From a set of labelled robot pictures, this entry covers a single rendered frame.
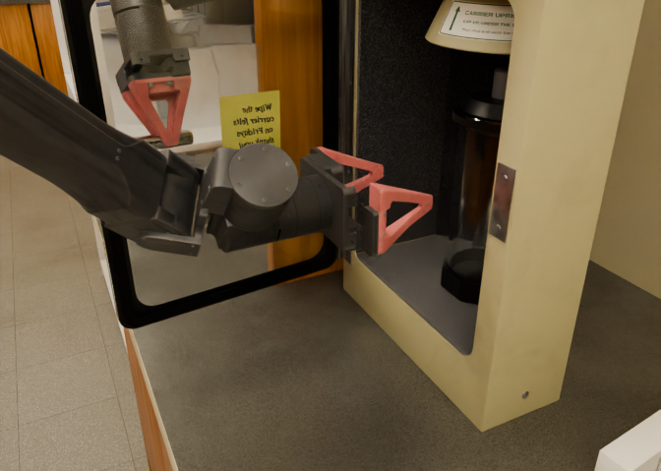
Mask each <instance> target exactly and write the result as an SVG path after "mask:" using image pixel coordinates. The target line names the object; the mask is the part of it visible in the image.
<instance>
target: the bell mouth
mask: <svg viewBox="0 0 661 471"><path fill-rule="evenodd" d="M513 27H514V14H513V9H512V6H511V3H510V2H509V0H443V2H442V4H441V6H440V8H439V10H438V12H437V14H436V16H435V18H434V20H433V22H432V23H431V25H430V27H429V29H428V31H427V33H426V35H425V38H426V39H427V40H428V41H429V42H431V43H433V44H436V45H439V46H442V47H446V48H451V49H457V50H463V51H470V52H479V53H490V54H503V55H511V42H512V35H513Z"/></svg>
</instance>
